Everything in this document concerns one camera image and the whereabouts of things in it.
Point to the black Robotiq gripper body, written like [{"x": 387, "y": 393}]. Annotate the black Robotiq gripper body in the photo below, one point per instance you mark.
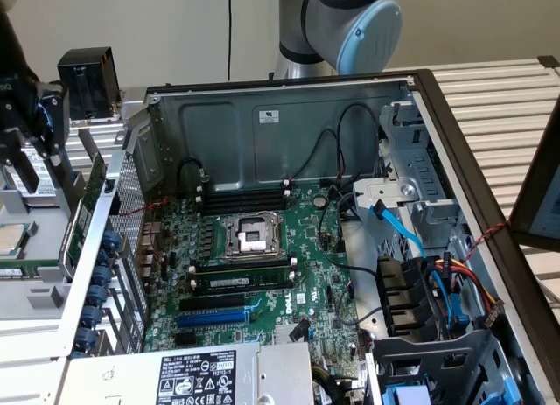
[{"x": 13, "y": 103}]

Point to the green graphics card black shroud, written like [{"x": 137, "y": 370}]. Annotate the green graphics card black shroud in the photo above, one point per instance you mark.
[{"x": 85, "y": 204}]

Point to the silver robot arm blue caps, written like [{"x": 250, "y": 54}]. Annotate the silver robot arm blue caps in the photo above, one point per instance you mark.
[{"x": 332, "y": 24}]

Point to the silver hard disk drive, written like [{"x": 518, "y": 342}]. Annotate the silver hard disk drive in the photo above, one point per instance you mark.
[{"x": 44, "y": 182}]

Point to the black CPU cooler block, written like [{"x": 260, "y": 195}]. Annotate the black CPU cooler block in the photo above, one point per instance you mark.
[{"x": 87, "y": 81}]

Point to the silver CPU chip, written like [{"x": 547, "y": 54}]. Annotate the silver CPU chip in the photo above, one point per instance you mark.
[{"x": 13, "y": 241}]

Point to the green RAM stick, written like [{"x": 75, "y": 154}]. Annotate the green RAM stick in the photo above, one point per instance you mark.
[{"x": 26, "y": 268}]

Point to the blue slot retention clip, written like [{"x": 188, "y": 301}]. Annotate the blue slot retention clip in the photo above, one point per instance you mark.
[
  {"x": 96, "y": 295},
  {"x": 102, "y": 276},
  {"x": 112, "y": 241},
  {"x": 84, "y": 338},
  {"x": 90, "y": 316}
]

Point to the grey parts rack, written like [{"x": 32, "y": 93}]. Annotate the grey parts rack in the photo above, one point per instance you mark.
[{"x": 44, "y": 300}]

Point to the metal rear port block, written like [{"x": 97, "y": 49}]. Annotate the metal rear port block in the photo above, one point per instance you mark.
[{"x": 149, "y": 252}]

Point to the open grey PC case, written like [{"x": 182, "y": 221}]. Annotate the open grey PC case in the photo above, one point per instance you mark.
[{"x": 219, "y": 138}]

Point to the empty black RAM slot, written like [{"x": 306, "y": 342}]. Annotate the empty black RAM slot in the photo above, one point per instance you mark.
[
  {"x": 245, "y": 205},
  {"x": 245, "y": 266},
  {"x": 245, "y": 194}
]

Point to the white label sticker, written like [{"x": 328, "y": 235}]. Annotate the white label sticker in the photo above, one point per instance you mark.
[{"x": 269, "y": 116}]

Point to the metal CPU socket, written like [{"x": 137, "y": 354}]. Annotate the metal CPU socket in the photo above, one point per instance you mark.
[{"x": 254, "y": 236}]

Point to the long black expansion slot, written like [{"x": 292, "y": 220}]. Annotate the long black expansion slot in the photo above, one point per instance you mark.
[{"x": 210, "y": 303}]

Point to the short black expansion slot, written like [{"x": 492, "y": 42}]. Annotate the short black expansion slot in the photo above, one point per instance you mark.
[{"x": 186, "y": 339}]

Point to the silver coin cell battery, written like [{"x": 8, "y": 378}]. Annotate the silver coin cell battery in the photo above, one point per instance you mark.
[{"x": 319, "y": 201}]

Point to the silver power supply unit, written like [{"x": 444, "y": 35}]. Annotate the silver power supply unit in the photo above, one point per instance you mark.
[{"x": 197, "y": 374}]

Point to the green Dell motherboard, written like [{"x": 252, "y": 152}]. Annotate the green Dell motherboard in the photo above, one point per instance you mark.
[{"x": 315, "y": 247}]

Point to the silver chipset heatsink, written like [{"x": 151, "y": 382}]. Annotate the silver chipset heatsink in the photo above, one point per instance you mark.
[{"x": 284, "y": 333}]

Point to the grey metal drive cage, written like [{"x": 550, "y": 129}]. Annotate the grey metal drive cage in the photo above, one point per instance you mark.
[{"x": 424, "y": 169}]

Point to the black fan shroud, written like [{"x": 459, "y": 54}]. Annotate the black fan shroud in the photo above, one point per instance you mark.
[{"x": 402, "y": 295}]

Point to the blue drive carrier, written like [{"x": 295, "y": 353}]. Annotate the blue drive carrier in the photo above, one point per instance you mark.
[{"x": 407, "y": 396}]

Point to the dark grey plastic disk bay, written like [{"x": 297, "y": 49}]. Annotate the dark grey plastic disk bay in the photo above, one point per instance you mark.
[{"x": 437, "y": 357}]

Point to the dark framed monitor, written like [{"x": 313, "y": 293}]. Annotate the dark framed monitor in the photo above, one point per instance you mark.
[{"x": 534, "y": 182}]

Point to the black table end cap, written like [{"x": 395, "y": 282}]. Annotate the black table end cap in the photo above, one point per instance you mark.
[{"x": 549, "y": 61}]

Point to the silver metal bracket with screw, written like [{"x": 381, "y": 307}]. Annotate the silver metal bracket with screw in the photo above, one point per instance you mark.
[{"x": 385, "y": 188}]

